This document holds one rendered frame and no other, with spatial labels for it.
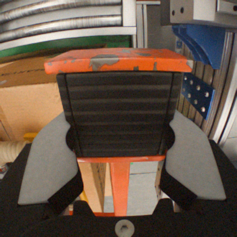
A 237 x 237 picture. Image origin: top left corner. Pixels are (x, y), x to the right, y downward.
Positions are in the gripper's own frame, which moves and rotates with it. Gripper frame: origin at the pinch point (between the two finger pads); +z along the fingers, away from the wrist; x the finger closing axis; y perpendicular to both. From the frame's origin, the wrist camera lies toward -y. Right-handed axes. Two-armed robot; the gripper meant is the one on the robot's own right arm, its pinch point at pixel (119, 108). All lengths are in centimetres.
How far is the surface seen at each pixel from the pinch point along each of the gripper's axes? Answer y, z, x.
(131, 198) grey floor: 238, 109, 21
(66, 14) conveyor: -16, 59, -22
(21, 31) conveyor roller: -12, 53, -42
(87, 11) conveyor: -17, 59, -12
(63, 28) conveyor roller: -10, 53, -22
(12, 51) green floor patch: -2, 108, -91
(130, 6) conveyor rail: -16, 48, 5
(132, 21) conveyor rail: -10.6, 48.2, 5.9
